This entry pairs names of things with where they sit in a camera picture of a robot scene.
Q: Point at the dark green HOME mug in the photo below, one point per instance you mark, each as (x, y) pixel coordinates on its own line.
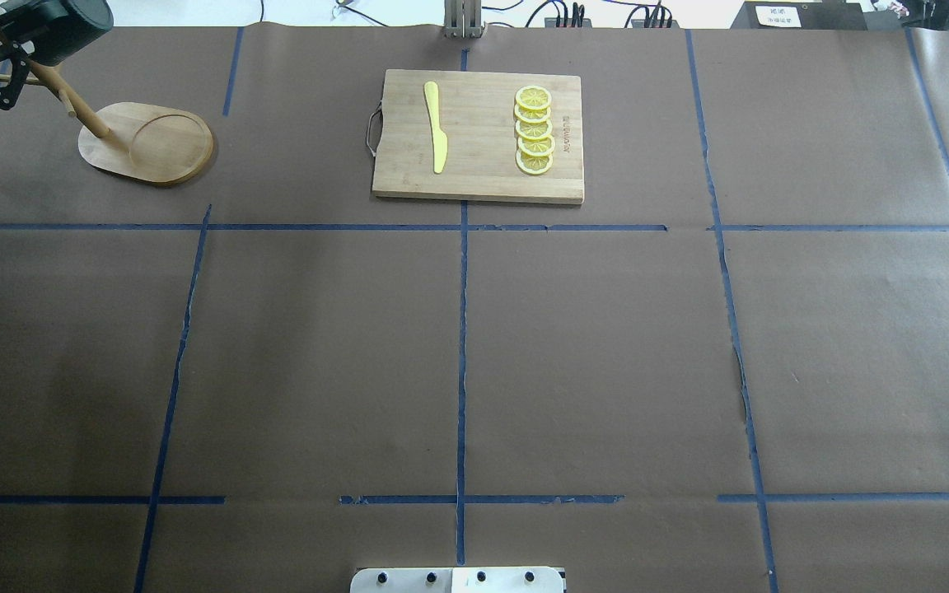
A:
(52, 31)

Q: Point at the yellow plastic knife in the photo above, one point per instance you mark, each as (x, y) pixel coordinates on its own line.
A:
(439, 137)

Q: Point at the bamboo cutting board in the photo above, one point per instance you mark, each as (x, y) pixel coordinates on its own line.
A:
(477, 116)

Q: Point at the lemon slice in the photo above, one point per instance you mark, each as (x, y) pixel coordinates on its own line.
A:
(533, 164)
(534, 131)
(530, 116)
(536, 147)
(533, 98)

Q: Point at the black power strip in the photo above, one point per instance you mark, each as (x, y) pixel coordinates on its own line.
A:
(639, 15)

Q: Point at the black box with label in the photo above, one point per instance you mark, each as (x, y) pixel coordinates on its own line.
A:
(802, 15)

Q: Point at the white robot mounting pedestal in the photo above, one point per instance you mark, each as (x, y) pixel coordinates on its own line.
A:
(459, 579)

